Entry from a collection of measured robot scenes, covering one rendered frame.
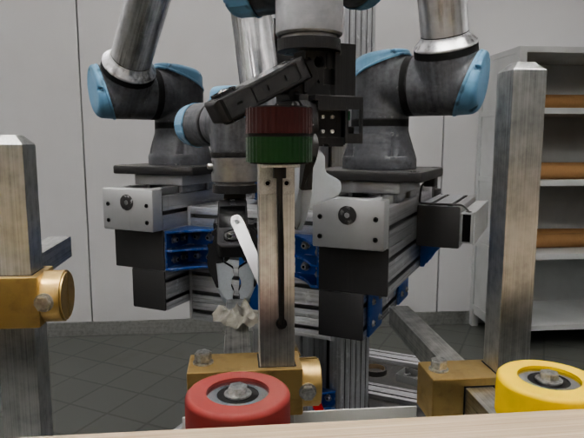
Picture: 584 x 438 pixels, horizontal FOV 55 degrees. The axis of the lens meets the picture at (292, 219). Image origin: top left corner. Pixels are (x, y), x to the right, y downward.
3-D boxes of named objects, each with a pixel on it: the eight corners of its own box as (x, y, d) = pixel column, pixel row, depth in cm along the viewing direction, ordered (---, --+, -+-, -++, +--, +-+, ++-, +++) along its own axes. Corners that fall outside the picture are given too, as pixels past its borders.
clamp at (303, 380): (191, 398, 61) (189, 354, 60) (315, 393, 62) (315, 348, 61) (187, 424, 55) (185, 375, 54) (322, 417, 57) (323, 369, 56)
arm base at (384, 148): (355, 166, 126) (355, 121, 125) (422, 167, 120) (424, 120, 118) (331, 169, 112) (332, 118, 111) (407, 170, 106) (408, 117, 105)
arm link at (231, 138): (239, 89, 94) (268, 86, 88) (240, 155, 96) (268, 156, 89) (197, 87, 90) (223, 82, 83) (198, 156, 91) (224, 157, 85)
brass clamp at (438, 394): (414, 401, 64) (415, 359, 63) (527, 395, 65) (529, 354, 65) (433, 428, 58) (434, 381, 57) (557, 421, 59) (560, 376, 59)
